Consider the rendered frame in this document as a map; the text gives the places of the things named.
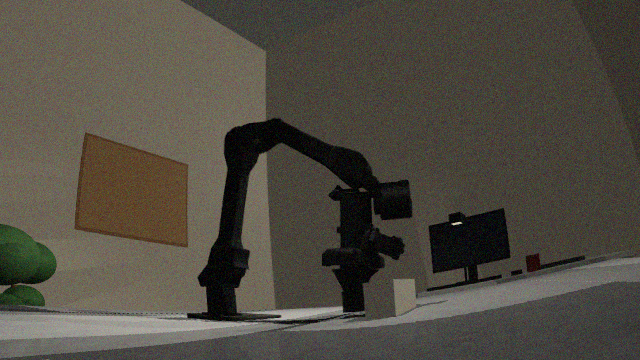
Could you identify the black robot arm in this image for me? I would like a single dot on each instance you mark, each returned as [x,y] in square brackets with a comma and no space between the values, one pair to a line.
[228,260]

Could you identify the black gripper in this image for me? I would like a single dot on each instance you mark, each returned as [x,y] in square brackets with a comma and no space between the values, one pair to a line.
[356,266]

